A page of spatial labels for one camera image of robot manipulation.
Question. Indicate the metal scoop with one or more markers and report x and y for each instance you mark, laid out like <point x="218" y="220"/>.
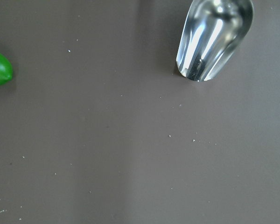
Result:
<point x="212" y="31"/>

